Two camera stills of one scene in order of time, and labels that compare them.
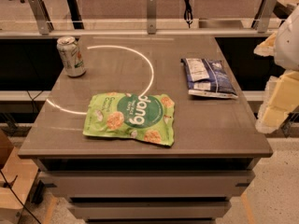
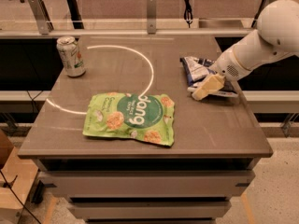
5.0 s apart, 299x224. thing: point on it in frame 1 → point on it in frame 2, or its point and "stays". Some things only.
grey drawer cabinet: [108, 180] stays
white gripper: [288, 44] → [226, 65]
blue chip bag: [208, 77] stays
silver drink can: [71, 56] stays
